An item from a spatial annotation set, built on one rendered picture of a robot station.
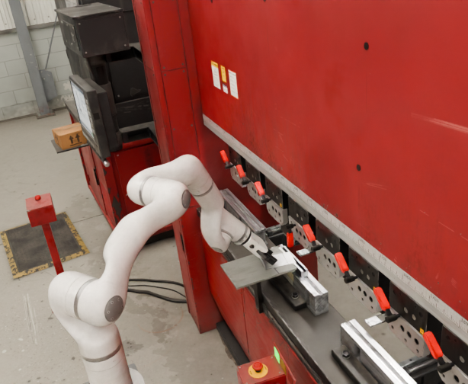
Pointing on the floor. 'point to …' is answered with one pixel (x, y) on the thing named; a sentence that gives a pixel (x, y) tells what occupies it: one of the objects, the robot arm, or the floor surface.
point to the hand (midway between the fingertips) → (270, 256)
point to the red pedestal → (43, 215)
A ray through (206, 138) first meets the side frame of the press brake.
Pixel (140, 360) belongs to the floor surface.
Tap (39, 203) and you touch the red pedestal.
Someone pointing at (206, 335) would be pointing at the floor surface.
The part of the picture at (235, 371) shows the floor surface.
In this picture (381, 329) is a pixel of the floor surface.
